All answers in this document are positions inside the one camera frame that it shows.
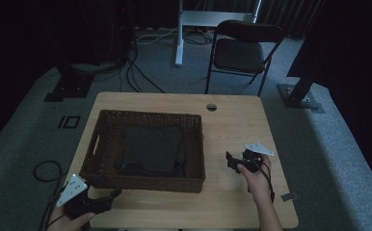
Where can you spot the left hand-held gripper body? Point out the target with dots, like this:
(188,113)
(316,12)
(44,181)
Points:
(73,194)

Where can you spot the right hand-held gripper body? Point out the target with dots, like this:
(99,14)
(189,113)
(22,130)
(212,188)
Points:
(254,159)

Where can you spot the dark brown woven basket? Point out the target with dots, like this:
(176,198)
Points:
(107,154)

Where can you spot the dark cloth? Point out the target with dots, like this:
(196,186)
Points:
(153,149)

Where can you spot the person's right hand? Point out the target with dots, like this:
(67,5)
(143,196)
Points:
(259,183)

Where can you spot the person's left hand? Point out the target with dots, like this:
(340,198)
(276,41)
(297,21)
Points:
(65,223)

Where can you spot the black slanted stand with base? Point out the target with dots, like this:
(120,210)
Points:
(298,96)

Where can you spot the black stand with square base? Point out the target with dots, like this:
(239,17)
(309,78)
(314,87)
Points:
(68,86)

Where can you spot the black folding chair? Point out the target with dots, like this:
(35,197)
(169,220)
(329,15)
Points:
(238,54)

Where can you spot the grey round stand base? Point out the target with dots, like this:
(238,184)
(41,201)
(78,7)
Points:
(94,68)

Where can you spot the dark curtain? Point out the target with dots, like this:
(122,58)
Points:
(293,16)

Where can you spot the dark equipment cabinet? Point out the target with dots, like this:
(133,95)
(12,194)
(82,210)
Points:
(113,29)

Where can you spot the white metal desk frame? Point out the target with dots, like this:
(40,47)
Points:
(211,17)

